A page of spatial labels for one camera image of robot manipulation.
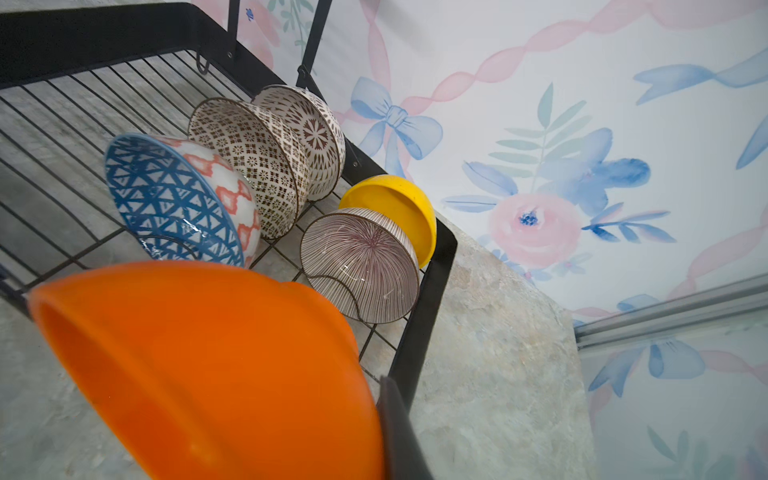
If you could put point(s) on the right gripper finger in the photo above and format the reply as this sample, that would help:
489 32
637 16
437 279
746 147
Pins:
404 459

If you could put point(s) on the pink patterned bowl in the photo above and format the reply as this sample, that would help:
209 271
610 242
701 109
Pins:
363 263

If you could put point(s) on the yellow bowl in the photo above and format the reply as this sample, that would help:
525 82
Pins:
402 202

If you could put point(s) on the orange dotted patterned bowl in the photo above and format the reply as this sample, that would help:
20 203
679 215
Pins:
264 149

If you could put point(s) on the white red patterned bowl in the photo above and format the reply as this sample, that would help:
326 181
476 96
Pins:
316 128

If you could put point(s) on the blue patterned bowl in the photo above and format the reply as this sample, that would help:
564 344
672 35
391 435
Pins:
181 200

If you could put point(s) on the right aluminium corner post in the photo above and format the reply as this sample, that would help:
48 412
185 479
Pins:
726 302

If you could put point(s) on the black wire dish rack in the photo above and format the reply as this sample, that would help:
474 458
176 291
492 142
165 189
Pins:
75 77

